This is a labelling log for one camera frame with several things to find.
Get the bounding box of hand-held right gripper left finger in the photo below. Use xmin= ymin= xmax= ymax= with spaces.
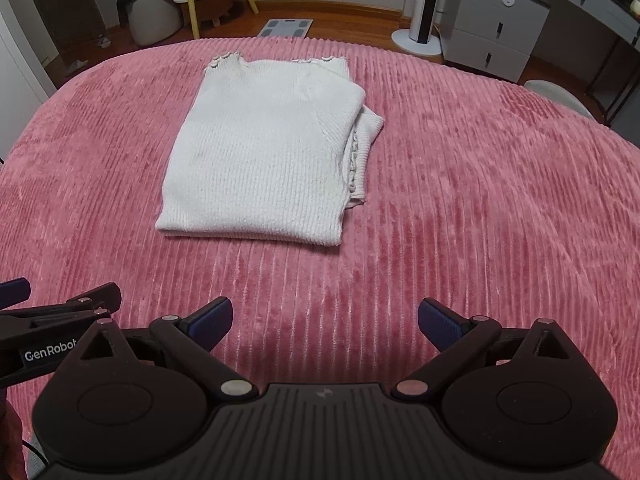
xmin=75 ymin=296 xmax=257 ymax=404

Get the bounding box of white tower fan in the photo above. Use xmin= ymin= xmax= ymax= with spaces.
xmin=391 ymin=0 xmax=445 ymax=59

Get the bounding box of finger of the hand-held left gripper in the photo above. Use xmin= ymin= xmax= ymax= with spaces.
xmin=0 ymin=282 xmax=123 ymax=335
xmin=0 ymin=278 xmax=30 ymax=307

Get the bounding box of brown wooden stool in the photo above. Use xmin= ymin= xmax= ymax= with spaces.
xmin=194 ymin=0 xmax=237 ymax=27

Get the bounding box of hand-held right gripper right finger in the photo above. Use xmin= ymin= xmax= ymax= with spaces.
xmin=392 ymin=297 xmax=571 ymax=404

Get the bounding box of grey bathroom scale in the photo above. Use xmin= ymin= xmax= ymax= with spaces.
xmin=257 ymin=18 xmax=314 ymax=40

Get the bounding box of thin black cable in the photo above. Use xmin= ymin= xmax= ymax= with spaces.
xmin=21 ymin=440 xmax=48 ymax=467

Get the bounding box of white knit sweater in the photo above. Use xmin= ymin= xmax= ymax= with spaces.
xmin=155 ymin=52 xmax=386 ymax=248

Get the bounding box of white round pouf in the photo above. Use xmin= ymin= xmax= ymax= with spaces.
xmin=127 ymin=0 xmax=184 ymax=49

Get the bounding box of brown wooden door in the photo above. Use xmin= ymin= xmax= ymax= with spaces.
xmin=46 ymin=0 xmax=109 ymax=58

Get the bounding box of person's left forearm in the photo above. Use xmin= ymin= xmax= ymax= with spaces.
xmin=0 ymin=399 xmax=25 ymax=480

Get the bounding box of white chair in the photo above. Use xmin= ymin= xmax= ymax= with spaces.
xmin=523 ymin=79 xmax=596 ymax=122

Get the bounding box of white wardrobe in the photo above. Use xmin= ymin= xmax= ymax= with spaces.
xmin=0 ymin=0 xmax=57 ymax=158

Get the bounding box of pink ribbed blanket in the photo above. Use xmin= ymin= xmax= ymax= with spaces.
xmin=0 ymin=35 xmax=640 ymax=480

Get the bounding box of grey drawer cabinet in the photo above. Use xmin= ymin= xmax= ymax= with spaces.
xmin=442 ymin=0 xmax=552 ymax=81

